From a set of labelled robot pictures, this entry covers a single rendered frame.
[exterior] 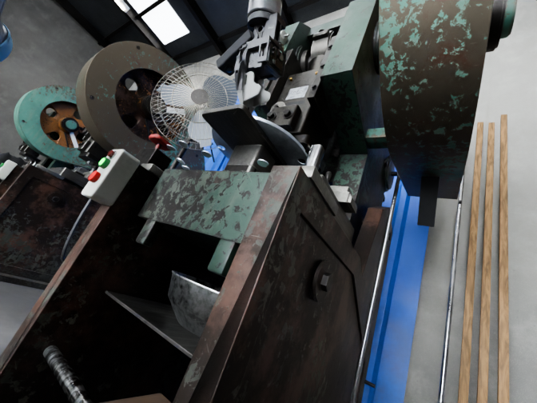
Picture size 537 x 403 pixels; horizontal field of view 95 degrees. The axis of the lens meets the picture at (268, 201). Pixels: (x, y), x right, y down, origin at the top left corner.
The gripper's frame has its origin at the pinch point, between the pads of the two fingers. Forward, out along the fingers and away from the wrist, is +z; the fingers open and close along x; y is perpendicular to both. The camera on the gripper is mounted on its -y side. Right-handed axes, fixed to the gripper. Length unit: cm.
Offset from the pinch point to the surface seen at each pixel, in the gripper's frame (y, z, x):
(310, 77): -0.6, -23.0, 30.8
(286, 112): -0.3, -6.5, 18.3
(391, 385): 31, 106, 102
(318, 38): -4, -42, 40
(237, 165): -3.7, 11.9, 4.1
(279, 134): 6.8, 4.1, 5.4
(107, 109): -135, -22, 24
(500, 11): 47, -35, 38
